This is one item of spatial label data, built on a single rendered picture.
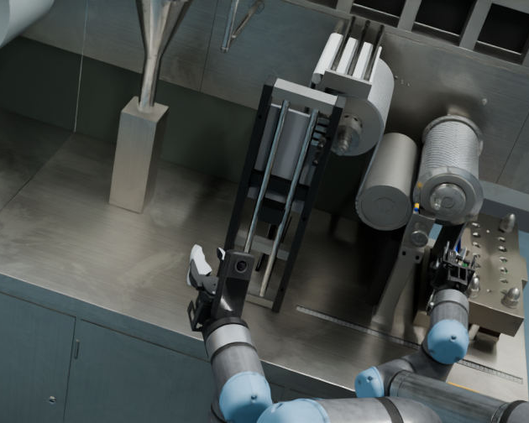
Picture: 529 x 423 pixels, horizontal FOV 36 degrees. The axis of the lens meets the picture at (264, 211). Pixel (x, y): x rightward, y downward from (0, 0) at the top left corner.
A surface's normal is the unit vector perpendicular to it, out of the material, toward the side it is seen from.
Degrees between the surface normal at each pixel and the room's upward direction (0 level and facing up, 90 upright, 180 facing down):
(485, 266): 0
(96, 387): 90
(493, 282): 0
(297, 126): 90
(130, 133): 90
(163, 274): 0
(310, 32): 90
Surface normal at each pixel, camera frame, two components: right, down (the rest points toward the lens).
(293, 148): -0.22, 0.52
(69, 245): 0.22, -0.79
